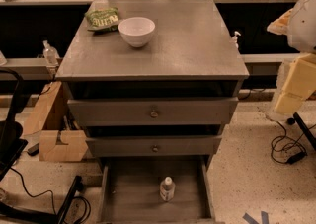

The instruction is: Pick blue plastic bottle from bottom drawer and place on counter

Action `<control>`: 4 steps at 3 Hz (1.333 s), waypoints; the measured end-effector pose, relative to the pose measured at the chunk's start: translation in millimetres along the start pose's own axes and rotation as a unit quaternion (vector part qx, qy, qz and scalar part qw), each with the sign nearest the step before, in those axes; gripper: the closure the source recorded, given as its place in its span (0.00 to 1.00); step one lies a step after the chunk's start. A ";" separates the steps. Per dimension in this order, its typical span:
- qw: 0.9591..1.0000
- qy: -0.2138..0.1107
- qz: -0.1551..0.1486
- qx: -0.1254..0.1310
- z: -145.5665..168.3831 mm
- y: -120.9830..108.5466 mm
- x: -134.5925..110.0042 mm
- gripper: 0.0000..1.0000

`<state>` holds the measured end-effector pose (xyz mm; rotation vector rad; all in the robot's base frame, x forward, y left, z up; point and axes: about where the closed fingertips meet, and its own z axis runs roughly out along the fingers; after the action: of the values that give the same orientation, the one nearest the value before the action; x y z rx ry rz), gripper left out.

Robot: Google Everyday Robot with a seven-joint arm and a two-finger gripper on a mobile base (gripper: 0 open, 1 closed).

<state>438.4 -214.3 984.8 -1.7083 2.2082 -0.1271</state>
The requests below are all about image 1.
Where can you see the grey middle drawer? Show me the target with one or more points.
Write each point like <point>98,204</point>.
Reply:
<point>153,146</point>

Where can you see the white ceramic bowl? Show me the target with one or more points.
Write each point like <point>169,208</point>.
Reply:
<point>137,31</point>

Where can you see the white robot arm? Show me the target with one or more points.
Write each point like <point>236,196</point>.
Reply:
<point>299,24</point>

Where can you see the green chip bag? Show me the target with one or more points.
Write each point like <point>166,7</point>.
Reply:
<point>103,19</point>

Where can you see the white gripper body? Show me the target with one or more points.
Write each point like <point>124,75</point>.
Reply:
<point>304,27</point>

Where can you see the clear sanitizer bottle left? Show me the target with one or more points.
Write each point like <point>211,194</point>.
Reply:
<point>50,53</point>

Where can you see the grey open bottom drawer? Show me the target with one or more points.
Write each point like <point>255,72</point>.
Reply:
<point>131,191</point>

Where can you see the grey drawer cabinet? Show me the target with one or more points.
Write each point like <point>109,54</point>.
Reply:
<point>191,55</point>

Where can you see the grey top drawer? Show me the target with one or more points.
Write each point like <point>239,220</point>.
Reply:
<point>133,112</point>

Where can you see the wooden box on floor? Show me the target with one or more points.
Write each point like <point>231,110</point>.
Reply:
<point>57,143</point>

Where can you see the clear plastic bottle white cap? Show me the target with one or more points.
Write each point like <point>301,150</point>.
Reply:
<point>167,189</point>

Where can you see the black stand left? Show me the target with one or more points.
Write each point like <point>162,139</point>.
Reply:
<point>11,147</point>

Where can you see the black stand leg right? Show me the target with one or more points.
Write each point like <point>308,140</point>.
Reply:
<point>305,130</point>

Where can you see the white pump bottle right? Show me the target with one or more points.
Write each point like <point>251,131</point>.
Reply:
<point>235,38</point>

